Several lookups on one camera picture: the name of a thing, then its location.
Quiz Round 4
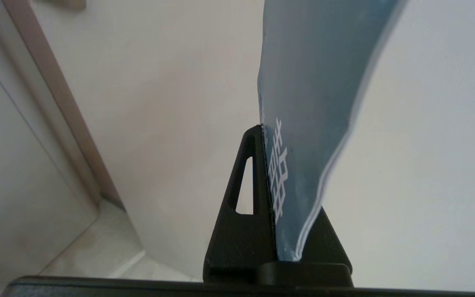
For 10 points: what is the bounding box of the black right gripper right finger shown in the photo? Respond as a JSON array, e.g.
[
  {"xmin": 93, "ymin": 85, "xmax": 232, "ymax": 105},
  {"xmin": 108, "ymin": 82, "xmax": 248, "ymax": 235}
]
[{"xmin": 261, "ymin": 206, "xmax": 354, "ymax": 288}]

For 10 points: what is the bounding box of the cream room door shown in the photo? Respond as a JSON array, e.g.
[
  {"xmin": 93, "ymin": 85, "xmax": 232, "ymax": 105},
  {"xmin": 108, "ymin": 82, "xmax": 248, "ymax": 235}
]
[{"xmin": 31, "ymin": 0, "xmax": 475, "ymax": 290}]

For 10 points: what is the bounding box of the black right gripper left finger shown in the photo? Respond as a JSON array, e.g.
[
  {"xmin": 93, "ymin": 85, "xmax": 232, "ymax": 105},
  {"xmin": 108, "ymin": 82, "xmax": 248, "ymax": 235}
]
[{"xmin": 202, "ymin": 125, "xmax": 279, "ymax": 285}]

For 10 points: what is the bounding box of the blue and white door hanger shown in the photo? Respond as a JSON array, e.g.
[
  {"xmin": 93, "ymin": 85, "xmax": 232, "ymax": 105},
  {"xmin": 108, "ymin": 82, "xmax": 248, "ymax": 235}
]
[{"xmin": 257, "ymin": 0, "xmax": 408, "ymax": 263}]

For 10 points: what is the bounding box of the beige closet panel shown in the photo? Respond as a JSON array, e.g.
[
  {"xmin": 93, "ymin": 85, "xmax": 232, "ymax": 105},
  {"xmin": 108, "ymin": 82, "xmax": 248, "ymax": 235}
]
[{"xmin": 0, "ymin": 0, "xmax": 102, "ymax": 271}]

